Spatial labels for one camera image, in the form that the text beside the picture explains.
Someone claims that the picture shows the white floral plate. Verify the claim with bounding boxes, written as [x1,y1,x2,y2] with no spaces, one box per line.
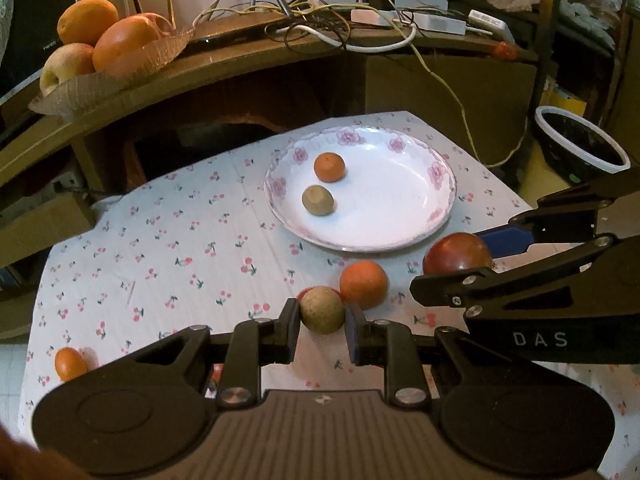
[263,127,457,254]

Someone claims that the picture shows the round orange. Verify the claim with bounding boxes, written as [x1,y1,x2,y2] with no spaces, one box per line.
[339,260,389,311]

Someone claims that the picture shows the white charger block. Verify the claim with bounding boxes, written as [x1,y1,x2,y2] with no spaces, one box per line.
[467,9,516,42]

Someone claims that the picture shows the greenish brown kiwi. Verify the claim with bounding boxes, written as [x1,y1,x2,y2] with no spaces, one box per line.
[301,185,336,217]

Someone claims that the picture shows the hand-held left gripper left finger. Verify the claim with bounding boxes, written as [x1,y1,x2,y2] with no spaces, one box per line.
[134,299,302,406]

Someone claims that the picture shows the black bowl with white rim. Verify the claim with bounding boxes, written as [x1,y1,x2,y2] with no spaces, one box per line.
[534,105,632,190]

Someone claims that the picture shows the small orange tangerine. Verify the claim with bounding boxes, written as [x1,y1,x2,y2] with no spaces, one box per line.
[54,347,90,382]
[313,152,347,183]

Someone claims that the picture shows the white power strip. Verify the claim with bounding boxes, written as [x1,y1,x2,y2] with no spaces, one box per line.
[350,8,469,37]

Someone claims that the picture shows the tan round fruit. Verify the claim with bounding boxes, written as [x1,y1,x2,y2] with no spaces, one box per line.
[300,286,347,334]

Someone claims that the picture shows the clear leaf-shaped fruit bowl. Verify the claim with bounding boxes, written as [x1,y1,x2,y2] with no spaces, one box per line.
[27,24,197,117]

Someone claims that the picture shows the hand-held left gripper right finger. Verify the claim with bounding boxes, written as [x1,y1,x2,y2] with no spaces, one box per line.
[345,304,507,407]

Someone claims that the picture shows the white thick cable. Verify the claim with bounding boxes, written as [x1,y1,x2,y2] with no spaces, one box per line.
[277,22,418,54]

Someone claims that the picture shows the yellow red apple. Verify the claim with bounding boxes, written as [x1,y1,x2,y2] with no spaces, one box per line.
[39,43,96,97]

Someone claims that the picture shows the tangle of black cables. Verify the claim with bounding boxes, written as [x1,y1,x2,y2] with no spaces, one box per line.
[262,2,353,51]

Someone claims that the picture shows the curved wooden shelf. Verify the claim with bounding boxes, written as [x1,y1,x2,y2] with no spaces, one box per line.
[0,22,542,192]

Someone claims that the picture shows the dark red apple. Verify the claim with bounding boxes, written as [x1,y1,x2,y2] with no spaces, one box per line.
[422,232,495,277]

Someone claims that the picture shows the cherry print tablecloth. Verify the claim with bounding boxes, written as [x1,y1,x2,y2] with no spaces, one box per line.
[17,110,640,466]

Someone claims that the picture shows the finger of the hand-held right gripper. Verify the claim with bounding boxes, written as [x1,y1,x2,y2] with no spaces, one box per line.
[472,169,640,257]
[410,232,622,322]

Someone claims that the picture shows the cardboard box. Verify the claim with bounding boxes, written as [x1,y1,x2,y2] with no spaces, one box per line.
[0,191,97,270]

